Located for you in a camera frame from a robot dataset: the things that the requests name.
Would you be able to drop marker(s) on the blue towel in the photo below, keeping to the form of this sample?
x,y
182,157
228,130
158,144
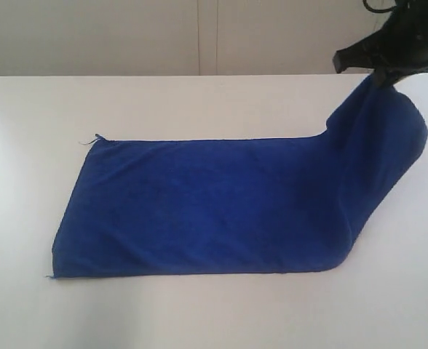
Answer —
x,y
276,205

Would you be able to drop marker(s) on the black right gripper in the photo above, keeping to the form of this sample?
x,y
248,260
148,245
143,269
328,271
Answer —
x,y
399,48

